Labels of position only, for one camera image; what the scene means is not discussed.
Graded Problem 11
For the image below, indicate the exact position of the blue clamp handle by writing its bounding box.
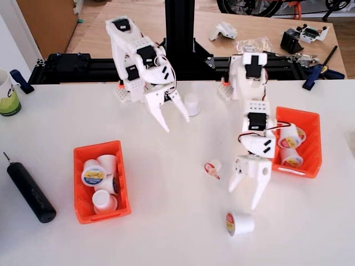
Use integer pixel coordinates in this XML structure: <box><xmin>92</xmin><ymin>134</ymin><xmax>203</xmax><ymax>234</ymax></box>
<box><xmin>9</xmin><ymin>69</ymin><xmax>35</xmax><ymax>94</ymax></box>

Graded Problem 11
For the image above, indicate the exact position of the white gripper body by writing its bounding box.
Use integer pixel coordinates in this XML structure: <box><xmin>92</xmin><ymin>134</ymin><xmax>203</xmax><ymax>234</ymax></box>
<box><xmin>235</xmin><ymin>155</ymin><xmax>272</xmax><ymax>183</ymax></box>
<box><xmin>144</xmin><ymin>84</ymin><xmax>180</xmax><ymax>111</ymax></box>

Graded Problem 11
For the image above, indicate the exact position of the white part with circuit board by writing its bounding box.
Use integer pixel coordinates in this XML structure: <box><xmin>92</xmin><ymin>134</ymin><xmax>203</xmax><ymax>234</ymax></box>
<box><xmin>288</xmin><ymin>24</ymin><xmax>330</xmax><ymax>44</ymax></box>

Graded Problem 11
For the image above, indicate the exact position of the blue bar clamp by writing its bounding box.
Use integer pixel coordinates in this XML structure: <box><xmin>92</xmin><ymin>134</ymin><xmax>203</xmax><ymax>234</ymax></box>
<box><xmin>301</xmin><ymin>45</ymin><xmax>347</xmax><ymax>91</ymax></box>

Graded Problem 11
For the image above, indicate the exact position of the black electric screwdriver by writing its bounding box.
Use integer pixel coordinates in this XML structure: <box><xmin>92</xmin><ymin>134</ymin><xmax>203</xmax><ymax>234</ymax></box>
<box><xmin>2</xmin><ymin>151</ymin><xmax>58</xmax><ymax>224</ymax></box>

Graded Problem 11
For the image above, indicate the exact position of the orange plastic storage bin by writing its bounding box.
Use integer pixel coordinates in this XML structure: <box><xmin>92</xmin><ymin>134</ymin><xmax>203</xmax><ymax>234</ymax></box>
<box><xmin>73</xmin><ymin>140</ymin><xmax>133</xmax><ymax>225</ymax></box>

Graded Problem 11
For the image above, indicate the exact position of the black aluminium frame rail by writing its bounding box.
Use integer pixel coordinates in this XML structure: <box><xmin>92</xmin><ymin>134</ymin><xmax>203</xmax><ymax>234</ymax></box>
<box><xmin>27</xmin><ymin>54</ymin><xmax>308</xmax><ymax>85</ymax></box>

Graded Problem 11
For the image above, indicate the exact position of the wooden table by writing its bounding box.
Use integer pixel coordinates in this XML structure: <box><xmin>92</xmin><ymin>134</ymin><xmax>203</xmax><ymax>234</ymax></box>
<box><xmin>65</xmin><ymin>2</ymin><xmax>347</xmax><ymax>81</ymax></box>

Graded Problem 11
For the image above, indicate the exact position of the black box on frame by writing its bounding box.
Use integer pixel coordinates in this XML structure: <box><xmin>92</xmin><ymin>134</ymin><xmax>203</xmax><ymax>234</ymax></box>
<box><xmin>45</xmin><ymin>52</ymin><xmax>92</xmax><ymax>80</ymax></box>

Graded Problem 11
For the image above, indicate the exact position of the black handle screwdriver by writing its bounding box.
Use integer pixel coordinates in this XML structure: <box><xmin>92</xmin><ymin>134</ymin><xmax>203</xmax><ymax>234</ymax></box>
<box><xmin>263</xmin><ymin>49</ymin><xmax>291</xmax><ymax>58</ymax></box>

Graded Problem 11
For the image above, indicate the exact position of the white gripper moving finger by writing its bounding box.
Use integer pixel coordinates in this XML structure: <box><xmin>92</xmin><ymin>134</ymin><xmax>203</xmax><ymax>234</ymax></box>
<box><xmin>171</xmin><ymin>95</ymin><xmax>191</xmax><ymax>123</ymax></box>
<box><xmin>228</xmin><ymin>171</ymin><xmax>246</xmax><ymax>193</ymax></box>

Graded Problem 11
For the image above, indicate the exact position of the blue lid coffee pod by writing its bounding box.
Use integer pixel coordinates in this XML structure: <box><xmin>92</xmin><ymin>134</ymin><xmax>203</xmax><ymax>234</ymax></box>
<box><xmin>97</xmin><ymin>154</ymin><xmax>117</xmax><ymax>177</ymax></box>
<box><xmin>81</xmin><ymin>159</ymin><xmax>108</xmax><ymax>188</ymax></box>

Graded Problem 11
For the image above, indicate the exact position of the clear bag of screws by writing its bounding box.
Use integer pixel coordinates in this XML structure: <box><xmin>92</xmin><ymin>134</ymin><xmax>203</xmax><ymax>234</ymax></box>
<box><xmin>235</xmin><ymin>37</ymin><xmax>274</xmax><ymax>55</ymax></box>

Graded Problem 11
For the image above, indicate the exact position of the black printed part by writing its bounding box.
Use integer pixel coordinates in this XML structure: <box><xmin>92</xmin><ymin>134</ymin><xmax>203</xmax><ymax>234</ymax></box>
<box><xmin>280</xmin><ymin>29</ymin><xmax>305</xmax><ymax>55</ymax></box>

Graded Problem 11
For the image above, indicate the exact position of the white gripper fixed finger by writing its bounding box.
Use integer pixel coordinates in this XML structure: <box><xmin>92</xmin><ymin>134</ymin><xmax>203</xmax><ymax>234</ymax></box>
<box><xmin>251</xmin><ymin>177</ymin><xmax>271</xmax><ymax>211</ymax></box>
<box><xmin>150</xmin><ymin>108</ymin><xmax>170</xmax><ymax>133</ymax></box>

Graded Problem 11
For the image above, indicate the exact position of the black aluminium frame post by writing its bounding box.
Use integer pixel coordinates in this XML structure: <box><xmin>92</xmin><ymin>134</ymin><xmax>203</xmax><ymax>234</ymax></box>
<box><xmin>149</xmin><ymin>0</ymin><xmax>215</xmax><ymax>83</ymax></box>

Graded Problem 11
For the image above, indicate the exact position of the small clear parts bag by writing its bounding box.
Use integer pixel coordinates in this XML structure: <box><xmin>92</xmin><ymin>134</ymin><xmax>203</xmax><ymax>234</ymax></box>
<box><xmin>291</xmin><ymin>54</ymin><xmax>320</xmax><ymax>69</ymax></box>

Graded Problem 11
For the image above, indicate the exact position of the red lid coffee pod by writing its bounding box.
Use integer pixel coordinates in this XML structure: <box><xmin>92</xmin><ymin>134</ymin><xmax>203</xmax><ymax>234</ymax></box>
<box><xmin>94</xmin><ymin>175</ymin><xmax>120</xmax><ymax>195</ymax></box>
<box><xmin>184</xmin><ymin>93</ymin><xmax>201</xmax><ymax>117</ymax></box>
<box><xmin>278</xmin><ymin>148</ymin><xmax>303</xmax><ymax>167</ymax></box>

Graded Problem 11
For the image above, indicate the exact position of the orange stand post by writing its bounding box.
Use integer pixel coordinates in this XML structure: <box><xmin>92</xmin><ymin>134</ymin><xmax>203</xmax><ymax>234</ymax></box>
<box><xmin>288</xmin><ymin>0</ymin><xmax>303</xmax><ymax>20</ymax></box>

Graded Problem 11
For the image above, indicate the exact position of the white printed robot part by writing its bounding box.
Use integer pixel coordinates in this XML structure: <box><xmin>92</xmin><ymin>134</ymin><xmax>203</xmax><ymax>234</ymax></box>
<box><xmin>208</xmin><ymin>21</ymin><xmax>239</xmax><ymax>42</ymax></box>

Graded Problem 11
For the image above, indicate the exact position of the orange bin with white label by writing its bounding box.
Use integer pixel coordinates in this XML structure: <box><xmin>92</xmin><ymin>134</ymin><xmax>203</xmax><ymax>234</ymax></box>
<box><xmin>270</xmin><ymin>106</ymin><xmax>324</xmax><ymax>180</ymax></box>

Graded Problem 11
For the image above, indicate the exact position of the wooden cabinet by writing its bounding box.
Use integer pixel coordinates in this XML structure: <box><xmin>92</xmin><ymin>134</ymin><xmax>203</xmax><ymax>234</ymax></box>
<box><xmin>16</xmin><ymin>0</ymin><xmax>80</xmax><ymax>59</ymax></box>

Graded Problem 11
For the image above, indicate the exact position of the white and green mug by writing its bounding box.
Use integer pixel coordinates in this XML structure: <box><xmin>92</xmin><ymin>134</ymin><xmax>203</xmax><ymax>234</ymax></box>
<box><xmin>0</xmin><ymin>69</ymin><xmax>22</xmax><ymax>117</ymax></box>

